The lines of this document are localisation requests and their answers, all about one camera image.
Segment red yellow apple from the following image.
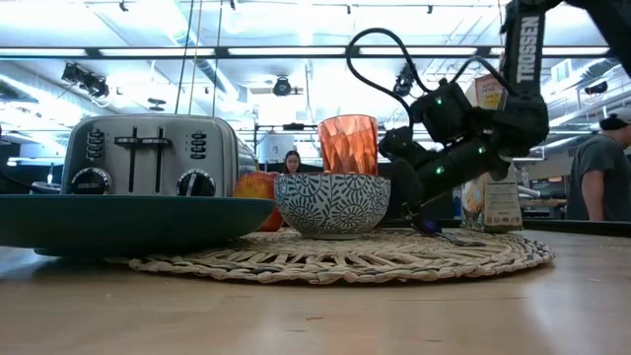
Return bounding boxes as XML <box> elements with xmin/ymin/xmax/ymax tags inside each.
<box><xmin>233</xmin><ymin>171</ymin><xmax>286</xmax><ymax>233</ymax></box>

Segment round woven straw placemat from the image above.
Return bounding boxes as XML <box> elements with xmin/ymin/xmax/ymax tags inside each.
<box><xmin>128</xmin><ymin>227</ymin><xmax>556</xmax><ymax>286</ymax></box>

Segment white cylindrical container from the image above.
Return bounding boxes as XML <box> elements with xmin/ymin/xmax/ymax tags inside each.
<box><xmin>257</xmin><ymin>132</ymin><xmax>297</xmax><ymax>165</ymax></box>

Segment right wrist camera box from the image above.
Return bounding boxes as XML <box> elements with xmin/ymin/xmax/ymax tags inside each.
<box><xmin>411</xmin><ymin>81</ymin><xmax>475</xmax><ymax>145</ymax></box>

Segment orange faceted cup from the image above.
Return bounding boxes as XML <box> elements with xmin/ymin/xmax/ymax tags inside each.
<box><xmin>317</xmin><ymin>113</ymin><xmax>380</xmax><ymax>177</ymax></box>

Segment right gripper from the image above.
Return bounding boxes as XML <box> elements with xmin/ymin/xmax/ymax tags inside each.
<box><xmin>378</xmin><ymin>125</ymin><xmax>510</xmax><ymax>233</ymax></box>

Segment silver four-slot toaster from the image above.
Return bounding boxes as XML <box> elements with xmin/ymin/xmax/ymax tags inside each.
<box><xmin>59</xmin><ymin>113</ymin><xmax>260</xmax><ymax>197</ymax></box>

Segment person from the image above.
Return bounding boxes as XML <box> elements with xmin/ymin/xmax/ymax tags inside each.
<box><xmin>282</xmin><ymin>149</ymin><xmax>303</xmax><ymax>175</ymax></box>
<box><xmin>565</xmin><ymin>112</ymin><xmax>631</xmax><ymax>222</ymax></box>

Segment blue white patterned bowl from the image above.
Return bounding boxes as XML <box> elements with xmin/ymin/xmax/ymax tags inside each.
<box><xmin>273</xmin><ymin>172</ymin><xmax>392</xmax><ymax>241</ymax></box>

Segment iridescent purple blue spoon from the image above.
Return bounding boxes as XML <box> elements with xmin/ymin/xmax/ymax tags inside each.
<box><xmin>416</xmin><ymin>216</ymin><xmax>488</xmax><ymax>248</ymax></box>

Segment Panda Puffs cereal box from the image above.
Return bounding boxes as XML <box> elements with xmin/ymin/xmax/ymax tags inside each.
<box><xmin>460</xmin><ymin>73</ymin><xmax>525</xmax><ymax>234</ymax></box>

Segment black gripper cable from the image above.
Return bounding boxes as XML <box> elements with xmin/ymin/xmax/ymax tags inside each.
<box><xmin>344</xmin><ymin>27</ymin><xmax>509</xmax><ymax>132</ymax></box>

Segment dark green plate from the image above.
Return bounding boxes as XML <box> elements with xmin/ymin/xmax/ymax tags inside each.
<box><xmin>0</xmin><ymin>193</ymin><xmax>277</xmax><ymax>257</ymax></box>

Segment black table frame rails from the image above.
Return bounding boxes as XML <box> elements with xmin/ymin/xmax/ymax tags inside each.
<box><xmin>384</xmin><ymin>218</ymin><xmax>631</xmax><ymax>239</ymax></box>

